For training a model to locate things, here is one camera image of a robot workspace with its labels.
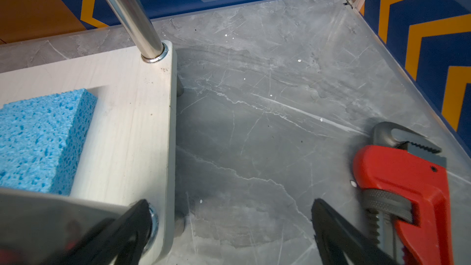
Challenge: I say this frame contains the white two-tier shelf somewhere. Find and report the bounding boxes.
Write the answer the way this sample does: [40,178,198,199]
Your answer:
[1,0,183,265]

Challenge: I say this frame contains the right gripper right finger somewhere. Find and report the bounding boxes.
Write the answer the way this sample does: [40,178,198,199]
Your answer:
[311,198,397,265]

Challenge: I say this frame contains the red pipe wrench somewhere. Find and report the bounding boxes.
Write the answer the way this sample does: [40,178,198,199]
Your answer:
[352,121,454,265]

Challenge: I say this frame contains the blue cellulose sponge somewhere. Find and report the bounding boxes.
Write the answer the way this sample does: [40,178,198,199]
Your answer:
[1,89,98,196]

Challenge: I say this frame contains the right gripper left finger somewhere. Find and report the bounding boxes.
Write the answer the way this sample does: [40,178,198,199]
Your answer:
[62,199,152,265]

